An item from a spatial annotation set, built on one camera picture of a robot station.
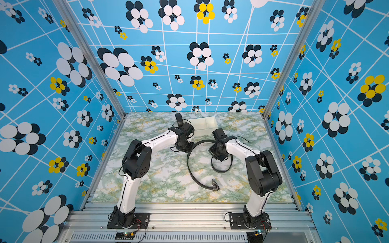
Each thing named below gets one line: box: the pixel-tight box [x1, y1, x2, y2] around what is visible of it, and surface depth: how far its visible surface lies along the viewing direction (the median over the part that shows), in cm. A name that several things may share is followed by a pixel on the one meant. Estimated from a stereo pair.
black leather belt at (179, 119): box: [174, 112, 184, 128], surface depth 101 cm
